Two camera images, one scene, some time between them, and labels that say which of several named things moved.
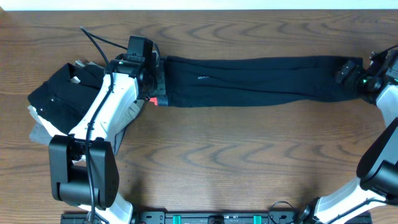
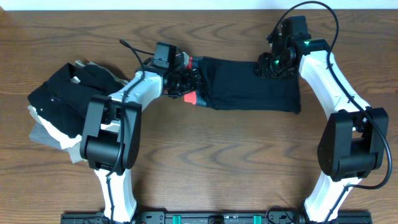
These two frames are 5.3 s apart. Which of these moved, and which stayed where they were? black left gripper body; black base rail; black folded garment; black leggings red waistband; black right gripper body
Moved: black right gripper body; black left gripper body; black leggings red waistband
Stayed: black folded garment; black base rail
